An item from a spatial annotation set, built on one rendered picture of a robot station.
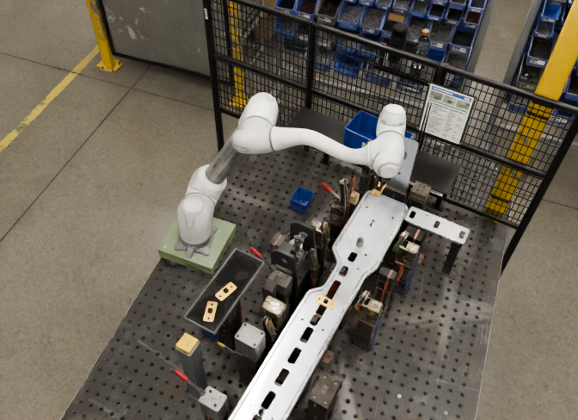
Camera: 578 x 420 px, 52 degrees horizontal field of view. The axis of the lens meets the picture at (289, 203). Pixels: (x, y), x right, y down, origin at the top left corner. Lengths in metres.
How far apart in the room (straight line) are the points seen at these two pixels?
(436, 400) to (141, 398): 1.25
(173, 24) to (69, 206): 1.56
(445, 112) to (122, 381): 1.89
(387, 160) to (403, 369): 1.03
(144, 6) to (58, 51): 1.23
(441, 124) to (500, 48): 2.92
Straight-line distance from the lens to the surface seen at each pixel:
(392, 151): 2.14
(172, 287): 2.92
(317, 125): 3.14
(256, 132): 2.39
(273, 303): 2.40
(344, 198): 2.67
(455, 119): 2.90
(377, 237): 2.72
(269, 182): 3.29
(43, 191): 4.48
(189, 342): 2.25
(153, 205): 4.18
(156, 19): 4.77
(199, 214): 2.77
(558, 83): 2.71
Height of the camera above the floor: 3.15
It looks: 50 degrees down
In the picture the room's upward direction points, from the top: 2 degrees clockwise
